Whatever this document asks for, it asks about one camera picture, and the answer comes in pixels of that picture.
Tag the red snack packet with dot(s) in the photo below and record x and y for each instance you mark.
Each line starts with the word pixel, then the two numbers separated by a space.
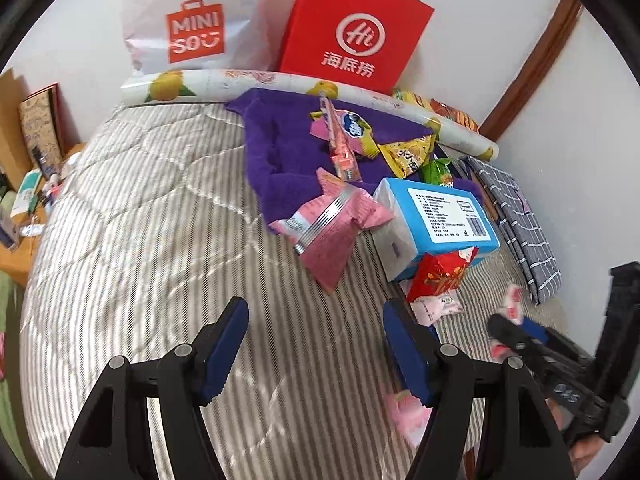
pixel 435 275

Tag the dark blue box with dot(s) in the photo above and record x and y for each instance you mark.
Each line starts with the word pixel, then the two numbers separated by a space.
pixel 9 232

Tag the red orange snack bag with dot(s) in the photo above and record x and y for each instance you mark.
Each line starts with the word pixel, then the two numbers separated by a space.
pixel 455 115

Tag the green bedsheet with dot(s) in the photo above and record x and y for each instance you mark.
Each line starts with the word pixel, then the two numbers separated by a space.
pixel 7 310

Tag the pink strawberry snack packet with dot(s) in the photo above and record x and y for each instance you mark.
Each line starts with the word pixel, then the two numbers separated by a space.
pixel 514 302

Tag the person's right hand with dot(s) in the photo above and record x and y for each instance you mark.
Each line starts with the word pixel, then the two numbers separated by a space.
pixel 587 457

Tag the pink yellow snack bag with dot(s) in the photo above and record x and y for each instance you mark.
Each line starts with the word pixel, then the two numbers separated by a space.
pixel 355 127

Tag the brown wooden door frame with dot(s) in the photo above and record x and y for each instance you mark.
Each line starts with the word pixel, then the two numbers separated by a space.
pixel 540 55

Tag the green snack packet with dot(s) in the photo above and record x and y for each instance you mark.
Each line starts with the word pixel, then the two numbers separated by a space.
pixel 437 172

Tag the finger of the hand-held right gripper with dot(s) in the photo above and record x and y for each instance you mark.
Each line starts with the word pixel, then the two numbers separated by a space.
pixel 512 337
pixel 536 331

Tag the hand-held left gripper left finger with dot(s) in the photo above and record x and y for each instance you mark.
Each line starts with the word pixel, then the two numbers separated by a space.
pixel 225 355

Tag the red paper carrier bag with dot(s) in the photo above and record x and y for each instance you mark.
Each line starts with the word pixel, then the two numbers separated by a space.
pixel 310 35

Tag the plain pink snack bag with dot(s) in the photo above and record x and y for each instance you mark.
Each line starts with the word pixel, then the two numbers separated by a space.
pixel 330 230

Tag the purple fabric basket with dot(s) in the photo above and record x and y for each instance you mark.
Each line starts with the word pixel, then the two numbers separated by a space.
pixel 280 160

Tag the wooden nightstand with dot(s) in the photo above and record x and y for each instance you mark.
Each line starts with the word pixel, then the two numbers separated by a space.
pixel 15 265

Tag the fruit printed paper roll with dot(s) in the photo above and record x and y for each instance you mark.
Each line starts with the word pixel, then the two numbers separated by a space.
pixel 220 80

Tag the teal white box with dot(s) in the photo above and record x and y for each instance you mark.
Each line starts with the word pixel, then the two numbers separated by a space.
pixel 27 192

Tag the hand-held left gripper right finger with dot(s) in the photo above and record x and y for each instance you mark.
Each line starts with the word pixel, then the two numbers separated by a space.
pixel 405 355

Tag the wooden headboard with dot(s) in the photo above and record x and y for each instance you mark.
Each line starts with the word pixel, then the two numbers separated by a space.
pixel 10 135

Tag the striped quilted cloth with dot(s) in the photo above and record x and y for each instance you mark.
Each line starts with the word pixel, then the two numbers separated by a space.
pixel 150 210

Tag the pink peach cake packet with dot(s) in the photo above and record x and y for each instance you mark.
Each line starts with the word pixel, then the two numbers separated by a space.
pixel 405 420

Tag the yellow snack packet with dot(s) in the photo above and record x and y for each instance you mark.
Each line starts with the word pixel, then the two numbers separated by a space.
pixel 405 157

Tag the yellow green snack bag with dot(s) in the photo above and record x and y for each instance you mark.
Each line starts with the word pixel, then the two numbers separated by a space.
pixel 412 97

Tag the blue tissue pack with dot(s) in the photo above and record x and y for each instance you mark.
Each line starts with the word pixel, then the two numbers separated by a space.
pixel 440 215

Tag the grey checked folded cloth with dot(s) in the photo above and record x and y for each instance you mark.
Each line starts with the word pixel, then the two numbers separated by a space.
pixel 525 240

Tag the long pink orange snack packet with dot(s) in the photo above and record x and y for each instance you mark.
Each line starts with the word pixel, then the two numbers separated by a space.
pixel 342 155

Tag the patterned notebook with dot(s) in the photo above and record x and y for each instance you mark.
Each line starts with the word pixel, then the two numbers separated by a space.
pixel 40 125

